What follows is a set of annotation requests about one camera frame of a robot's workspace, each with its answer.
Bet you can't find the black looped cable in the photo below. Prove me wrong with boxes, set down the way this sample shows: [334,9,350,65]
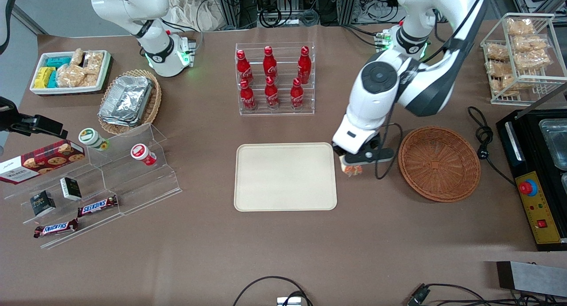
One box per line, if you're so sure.
[233,276,313,306]

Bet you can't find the oval tan wicker basket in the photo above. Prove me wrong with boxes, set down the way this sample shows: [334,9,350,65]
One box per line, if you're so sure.
[98,69,162,136]

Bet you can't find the red lid yogurt cup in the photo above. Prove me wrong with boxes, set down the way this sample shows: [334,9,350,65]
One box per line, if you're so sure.
[130,143,157,167]

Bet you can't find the round brown wicker basket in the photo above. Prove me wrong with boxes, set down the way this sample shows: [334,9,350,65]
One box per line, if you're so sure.
[398,126,482,203]

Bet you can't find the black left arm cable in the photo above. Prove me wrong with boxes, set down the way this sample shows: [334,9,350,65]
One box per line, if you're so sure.
[374,0,488,180]

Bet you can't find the black right base cable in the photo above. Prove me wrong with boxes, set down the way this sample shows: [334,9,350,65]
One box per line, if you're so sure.
[159,17,204,54]

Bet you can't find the red cola bottle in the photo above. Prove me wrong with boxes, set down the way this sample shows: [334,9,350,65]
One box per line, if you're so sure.
[236,50,255,85]
[239,79,257,111]
[297,46,312,84]
[263,46,278,81]
[264,76,280,109]
[290,78,305,110]

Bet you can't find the triangle sandwich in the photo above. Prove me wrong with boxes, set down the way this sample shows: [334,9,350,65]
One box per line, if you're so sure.
[340,155,365,178]

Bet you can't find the clear acrylic bottle rack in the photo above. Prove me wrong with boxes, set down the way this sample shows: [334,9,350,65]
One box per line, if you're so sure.
[235,42,316,116]

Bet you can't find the black machine yellow panel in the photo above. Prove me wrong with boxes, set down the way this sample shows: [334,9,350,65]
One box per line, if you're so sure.
[496,82,567,252]

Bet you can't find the yellow snack packet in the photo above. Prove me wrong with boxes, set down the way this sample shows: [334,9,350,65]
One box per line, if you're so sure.
[34,67,56,89]

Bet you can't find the small black white box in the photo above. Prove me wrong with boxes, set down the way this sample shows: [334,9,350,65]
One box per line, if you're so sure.
[60,177,82,201]

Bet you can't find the clear acrylic stepped shelf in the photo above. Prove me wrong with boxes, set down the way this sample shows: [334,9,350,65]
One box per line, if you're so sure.
[4,122,183,250]

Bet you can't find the black power cable with plug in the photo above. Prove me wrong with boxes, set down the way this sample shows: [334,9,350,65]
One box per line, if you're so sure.
[468,106,517,186]

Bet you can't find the white wire basket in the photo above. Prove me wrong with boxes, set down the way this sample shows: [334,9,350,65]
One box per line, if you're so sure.
[480,12,567,106]

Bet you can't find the beige plastic tray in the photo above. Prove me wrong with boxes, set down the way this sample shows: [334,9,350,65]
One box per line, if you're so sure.
[234,142,338,212]

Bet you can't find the white rectangular bin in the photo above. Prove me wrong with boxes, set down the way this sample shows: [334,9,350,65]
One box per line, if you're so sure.
[30,50,112,96]

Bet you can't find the grey metal bar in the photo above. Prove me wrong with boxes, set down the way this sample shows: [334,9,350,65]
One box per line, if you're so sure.
[496,261,567,298]

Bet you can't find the green lid yogurt cup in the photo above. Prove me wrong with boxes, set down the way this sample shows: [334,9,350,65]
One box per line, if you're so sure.
[78,128,110,151]

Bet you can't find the brown snickers bar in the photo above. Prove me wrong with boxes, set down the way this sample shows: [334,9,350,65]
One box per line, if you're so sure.
[34,219,79,239]
[78,195,119,217]

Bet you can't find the beige cloth bag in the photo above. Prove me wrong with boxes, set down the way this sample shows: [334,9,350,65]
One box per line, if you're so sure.
[165,0,227,32]

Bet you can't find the aluminium frame post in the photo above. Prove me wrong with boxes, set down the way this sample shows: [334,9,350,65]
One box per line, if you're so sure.
[339,0,358,25]
[216,0,242,28]

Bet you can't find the steel pan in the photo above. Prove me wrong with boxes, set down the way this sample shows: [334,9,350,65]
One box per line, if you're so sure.
[539,119,567,171]

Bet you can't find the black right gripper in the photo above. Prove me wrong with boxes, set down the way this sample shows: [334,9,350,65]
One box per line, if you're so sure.
[0,97,68,139]

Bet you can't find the red tartan cookie box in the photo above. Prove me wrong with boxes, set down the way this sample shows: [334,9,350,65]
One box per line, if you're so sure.
[0,140,85,185]

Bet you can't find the black left base cables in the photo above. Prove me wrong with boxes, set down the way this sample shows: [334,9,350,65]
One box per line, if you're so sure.
[341,23,382,47]

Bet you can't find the aluminium foil container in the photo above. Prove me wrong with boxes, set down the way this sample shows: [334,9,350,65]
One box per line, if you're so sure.
[99,76,153,120]
[98,113,142,128]

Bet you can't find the black cable with connector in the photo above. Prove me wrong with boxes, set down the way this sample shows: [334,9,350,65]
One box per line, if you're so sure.
[407,283,567,306]

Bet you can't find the coiled black cable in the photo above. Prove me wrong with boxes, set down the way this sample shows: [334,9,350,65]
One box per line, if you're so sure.
[259,7,283,27]

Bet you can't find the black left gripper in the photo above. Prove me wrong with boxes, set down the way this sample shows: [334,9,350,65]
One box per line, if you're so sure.
[342,136,395,170]

